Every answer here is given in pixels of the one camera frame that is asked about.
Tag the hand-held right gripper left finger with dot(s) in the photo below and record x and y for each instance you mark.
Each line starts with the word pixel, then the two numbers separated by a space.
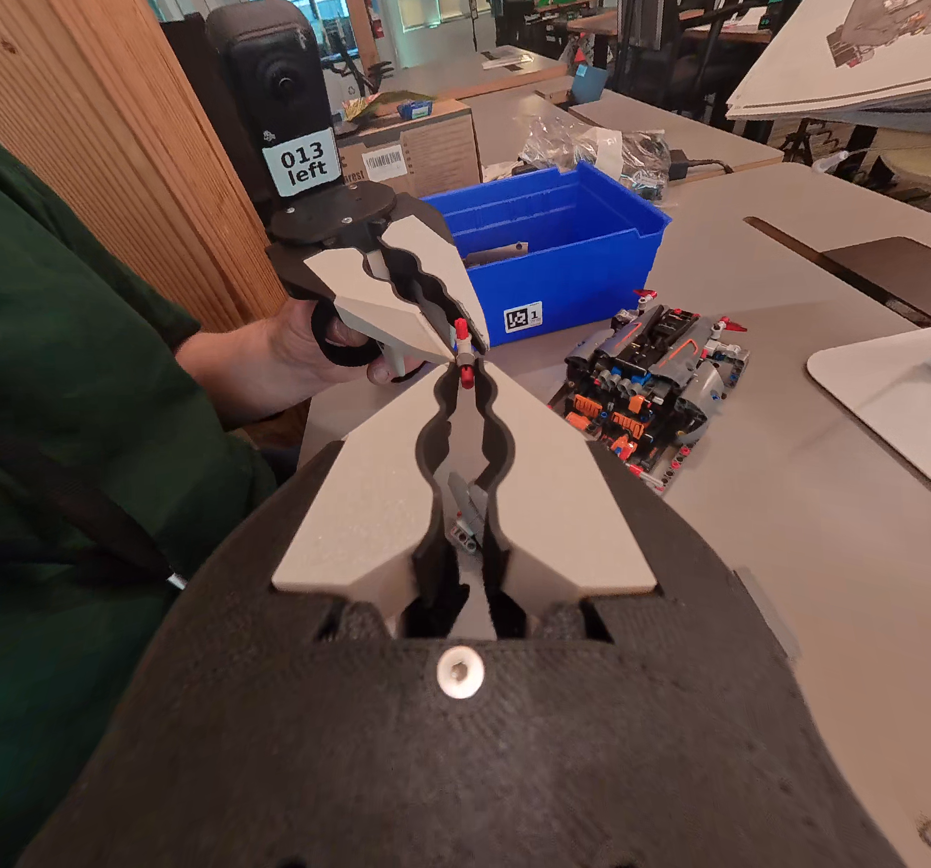
pixel 356 512

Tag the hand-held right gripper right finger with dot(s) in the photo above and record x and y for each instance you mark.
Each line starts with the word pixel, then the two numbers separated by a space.
pixel 574 512

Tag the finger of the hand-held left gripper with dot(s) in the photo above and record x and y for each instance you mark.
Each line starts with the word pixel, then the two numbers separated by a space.
pixel 371 308
pixel 436 257

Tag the red and grey lego piece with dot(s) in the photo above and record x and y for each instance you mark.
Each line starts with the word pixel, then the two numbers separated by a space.
pixel 461 330

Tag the lego car model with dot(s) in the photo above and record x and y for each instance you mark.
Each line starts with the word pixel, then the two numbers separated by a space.
pixel 654 388

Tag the person's left forearm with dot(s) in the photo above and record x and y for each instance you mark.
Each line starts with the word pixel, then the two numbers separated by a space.
pixel 233 374

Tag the tan grey lego panel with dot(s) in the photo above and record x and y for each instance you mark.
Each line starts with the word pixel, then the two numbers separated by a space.
pixel 502 254

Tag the small grey lego connector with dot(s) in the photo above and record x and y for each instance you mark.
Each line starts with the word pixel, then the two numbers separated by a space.
pixel 462 537

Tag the lego instruction booklet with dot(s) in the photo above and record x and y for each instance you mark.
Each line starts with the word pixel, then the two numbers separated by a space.
pixel 836 32

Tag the person's left hand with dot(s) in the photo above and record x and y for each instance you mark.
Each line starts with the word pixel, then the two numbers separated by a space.
pixel 294 337

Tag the black leaning board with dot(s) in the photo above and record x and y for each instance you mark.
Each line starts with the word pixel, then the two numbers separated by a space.
pixel 185 97

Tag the brown cardboard box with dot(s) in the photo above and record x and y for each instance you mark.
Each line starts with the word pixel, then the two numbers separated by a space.
pixel 436 155

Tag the red fire extinguisher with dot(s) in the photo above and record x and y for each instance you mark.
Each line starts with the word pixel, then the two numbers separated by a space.
pixel 374 10

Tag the small blue packet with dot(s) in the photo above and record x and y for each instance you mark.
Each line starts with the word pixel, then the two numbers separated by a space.
pixel 414 110

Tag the blue bin with white tag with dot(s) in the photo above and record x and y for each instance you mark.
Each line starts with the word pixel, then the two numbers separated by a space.
pixel 582 279

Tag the pile of clear plastic bags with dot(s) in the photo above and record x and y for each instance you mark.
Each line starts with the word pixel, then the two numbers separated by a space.
pixel 560 141

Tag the printed papers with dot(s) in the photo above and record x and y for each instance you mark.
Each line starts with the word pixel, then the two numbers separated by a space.
pixel 509 59

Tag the small blue box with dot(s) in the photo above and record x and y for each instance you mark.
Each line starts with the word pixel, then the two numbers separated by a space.
pixel 589 83

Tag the black power adapter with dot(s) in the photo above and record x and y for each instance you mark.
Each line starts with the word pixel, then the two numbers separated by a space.
pixel 678 164

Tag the black mesh office chair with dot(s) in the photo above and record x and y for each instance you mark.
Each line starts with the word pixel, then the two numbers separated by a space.
pixel 651 3

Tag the white book stand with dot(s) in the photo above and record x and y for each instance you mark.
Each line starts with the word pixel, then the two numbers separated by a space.
pixel 887 388

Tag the small sign on post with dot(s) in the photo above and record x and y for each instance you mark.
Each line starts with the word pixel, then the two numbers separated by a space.
pixel 471 3

